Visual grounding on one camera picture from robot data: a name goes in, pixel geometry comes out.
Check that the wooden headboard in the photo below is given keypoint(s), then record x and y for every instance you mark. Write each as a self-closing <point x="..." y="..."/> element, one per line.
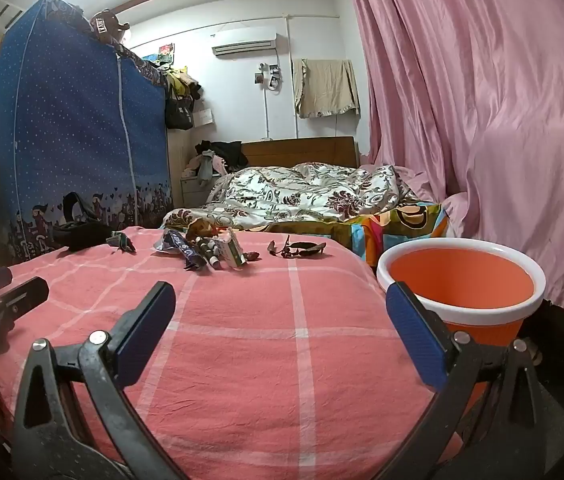
<point x="302" y="152"/>

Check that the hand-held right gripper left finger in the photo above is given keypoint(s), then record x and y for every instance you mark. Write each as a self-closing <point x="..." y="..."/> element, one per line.
<point x="144" y="330"/>

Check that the wall poster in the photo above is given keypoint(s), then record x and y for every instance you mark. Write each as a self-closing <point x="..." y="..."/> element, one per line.
<point x="161" y="55"/>

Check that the thick white wall pipe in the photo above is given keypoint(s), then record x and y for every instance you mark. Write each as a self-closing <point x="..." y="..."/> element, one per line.
<point x="290" y="75"/>

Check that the beige hanging towel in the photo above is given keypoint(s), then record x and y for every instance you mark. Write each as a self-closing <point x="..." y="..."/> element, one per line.
<point x="327" y="87"/>

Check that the white air conditioner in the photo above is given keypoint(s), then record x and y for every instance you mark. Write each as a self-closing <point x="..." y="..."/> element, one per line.
<point x="244" y="40"/>

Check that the blue fabric wardrobe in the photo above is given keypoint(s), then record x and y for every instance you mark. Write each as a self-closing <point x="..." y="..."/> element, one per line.
<point x="72" y="135"/>

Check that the black hanging bag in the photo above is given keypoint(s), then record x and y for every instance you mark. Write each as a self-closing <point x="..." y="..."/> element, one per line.
<point x="179" y="112"/>

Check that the dark green wrapper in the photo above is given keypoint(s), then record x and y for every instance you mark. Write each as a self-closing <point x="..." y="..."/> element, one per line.
<point x="123" y="243"/>

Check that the black sunglasses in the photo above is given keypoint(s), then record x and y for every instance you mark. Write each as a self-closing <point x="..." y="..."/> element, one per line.
<point x="307" y="247"/>

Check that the small brown snack piece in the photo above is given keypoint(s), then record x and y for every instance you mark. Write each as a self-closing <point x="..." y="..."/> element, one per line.
<point x="252" y="256"/>

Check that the white nightstand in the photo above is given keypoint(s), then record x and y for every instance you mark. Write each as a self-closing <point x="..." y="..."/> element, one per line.
<point x="193" y="192"/>

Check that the white paper on wall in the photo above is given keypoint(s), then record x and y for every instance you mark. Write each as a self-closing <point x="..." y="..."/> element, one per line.
<point x="203" y="118"/>

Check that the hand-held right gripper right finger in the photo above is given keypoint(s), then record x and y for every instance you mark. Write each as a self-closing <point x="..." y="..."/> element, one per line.
<point x="414" y="332"/>

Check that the pile of clothes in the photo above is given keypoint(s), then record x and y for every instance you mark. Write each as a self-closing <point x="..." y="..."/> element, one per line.
<point x="219" y="155"/>

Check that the thin white wall pipe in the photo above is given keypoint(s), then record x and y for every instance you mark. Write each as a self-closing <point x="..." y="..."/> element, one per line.
<point x="265" y="115"/>

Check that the black cloth bag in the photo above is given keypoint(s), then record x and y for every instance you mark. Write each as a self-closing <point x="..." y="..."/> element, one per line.
<point x="84" y="235"/>

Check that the small dark tube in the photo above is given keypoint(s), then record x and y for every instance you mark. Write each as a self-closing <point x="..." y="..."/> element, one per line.
<point x="210" y="255"/>

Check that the blue silver wrapper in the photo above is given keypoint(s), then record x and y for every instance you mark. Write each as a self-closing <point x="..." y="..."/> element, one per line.
<point x="182" y="251"/>

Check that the orange bin with white rim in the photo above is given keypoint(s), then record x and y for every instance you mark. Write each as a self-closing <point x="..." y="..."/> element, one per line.
<point x="462" y="280"/>

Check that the green white packet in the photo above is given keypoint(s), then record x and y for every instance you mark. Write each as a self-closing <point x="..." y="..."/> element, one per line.
<point x="232" y="252"/>

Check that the red brown wrapper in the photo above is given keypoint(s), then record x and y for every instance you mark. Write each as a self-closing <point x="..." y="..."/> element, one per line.
<point x="197" y="230"/>

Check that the hanging yellow and dark clothes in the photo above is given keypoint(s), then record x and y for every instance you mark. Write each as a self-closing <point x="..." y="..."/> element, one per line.
<point x="184" y="80"/>

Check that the pink checked quilt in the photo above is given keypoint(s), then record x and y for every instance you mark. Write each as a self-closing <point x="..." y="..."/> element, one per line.
<point x="262" y="340"/>

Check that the colourful cartoon blanket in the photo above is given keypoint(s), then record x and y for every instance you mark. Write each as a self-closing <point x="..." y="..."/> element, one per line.
<point x="404" y="220"/>

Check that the floral patterned quilt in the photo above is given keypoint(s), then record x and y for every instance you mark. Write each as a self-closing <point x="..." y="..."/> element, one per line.
<point x="287" y="192"/>

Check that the pink curtain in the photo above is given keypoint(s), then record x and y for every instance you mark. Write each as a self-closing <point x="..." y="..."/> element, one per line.
<point x="472" y="110"/>

